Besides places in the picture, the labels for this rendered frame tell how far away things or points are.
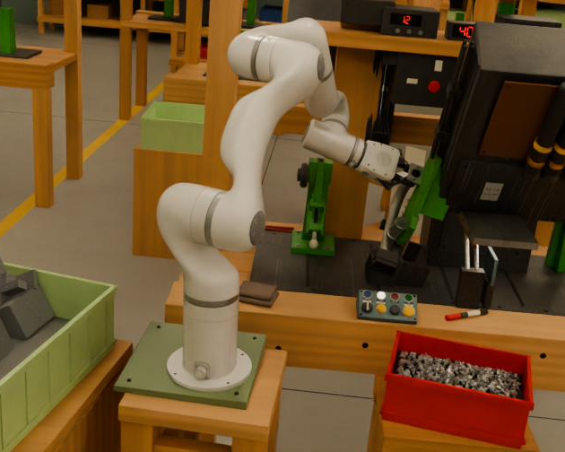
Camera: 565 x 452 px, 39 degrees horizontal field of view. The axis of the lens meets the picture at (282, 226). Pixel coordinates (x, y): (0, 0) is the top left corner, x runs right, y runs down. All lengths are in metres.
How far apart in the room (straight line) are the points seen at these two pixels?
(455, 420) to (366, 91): 1.07
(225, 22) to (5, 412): 1.30
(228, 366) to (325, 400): 1.60
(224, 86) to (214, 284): 0.93
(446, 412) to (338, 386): 1.67
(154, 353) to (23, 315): 0.34
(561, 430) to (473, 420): 1.69
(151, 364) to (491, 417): 0.75
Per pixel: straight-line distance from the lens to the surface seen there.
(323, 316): 2.03
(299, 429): 3.17
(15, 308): 1.99
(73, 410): 1.84
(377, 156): 2.19
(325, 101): 2.03
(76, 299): 2.05
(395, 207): 2.30
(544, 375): 2.17
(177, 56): 9.27
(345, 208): 2.54
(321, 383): 3.46
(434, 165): 2.14
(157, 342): 1.93
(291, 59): 1.73
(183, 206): 1.63
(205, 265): 1.68
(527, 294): 2.34
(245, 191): 1.60
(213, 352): 1.74
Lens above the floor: 1.83
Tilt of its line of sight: 21 degrees down
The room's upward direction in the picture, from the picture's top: 5 degrees clockwise
